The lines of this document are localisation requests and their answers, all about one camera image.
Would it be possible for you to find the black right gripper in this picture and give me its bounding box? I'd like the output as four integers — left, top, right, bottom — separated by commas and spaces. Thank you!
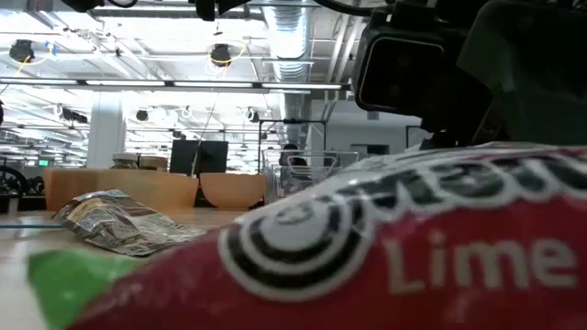
419, 0, 587, 150

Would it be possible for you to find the lime chili ramen packet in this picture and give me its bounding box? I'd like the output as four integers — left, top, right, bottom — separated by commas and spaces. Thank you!
27, 141, 587, 330

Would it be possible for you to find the narrow clear plastic container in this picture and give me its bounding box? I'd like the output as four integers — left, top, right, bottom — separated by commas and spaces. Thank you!
261, 149, 360, 206

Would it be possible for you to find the person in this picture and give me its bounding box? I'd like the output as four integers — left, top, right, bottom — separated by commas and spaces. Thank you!
278, 143, 309, 169

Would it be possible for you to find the black ceiling device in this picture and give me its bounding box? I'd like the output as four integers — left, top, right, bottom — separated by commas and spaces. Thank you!
209, 42, 233, 68
8, 38, 36, 63

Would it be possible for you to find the orange bowl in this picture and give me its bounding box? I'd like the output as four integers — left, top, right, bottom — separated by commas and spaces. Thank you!
200, 172, 266, 211

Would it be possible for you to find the black monitor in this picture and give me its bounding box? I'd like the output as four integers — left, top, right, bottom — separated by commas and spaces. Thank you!
169, 139, 201, 175
199, 140, 229, 174

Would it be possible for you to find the white pillar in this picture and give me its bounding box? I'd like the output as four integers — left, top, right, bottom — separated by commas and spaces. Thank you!
85, 91, 127, 170

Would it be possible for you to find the brown foil packet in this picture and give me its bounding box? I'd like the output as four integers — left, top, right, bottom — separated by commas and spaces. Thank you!
51, 189, 206, 258

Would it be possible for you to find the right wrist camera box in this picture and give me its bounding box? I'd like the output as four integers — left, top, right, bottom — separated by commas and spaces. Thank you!
351, 6, 462, 116

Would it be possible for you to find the silver ventilation duct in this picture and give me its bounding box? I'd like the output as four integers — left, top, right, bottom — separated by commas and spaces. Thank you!
263, 0, 313, 148

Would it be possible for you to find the ceiling light rail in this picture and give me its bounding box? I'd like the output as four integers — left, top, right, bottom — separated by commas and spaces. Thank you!
0, 77, 352, 96

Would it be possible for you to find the black spoon teal handle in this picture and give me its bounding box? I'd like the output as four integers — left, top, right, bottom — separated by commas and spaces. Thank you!
0, 223, 65, 230

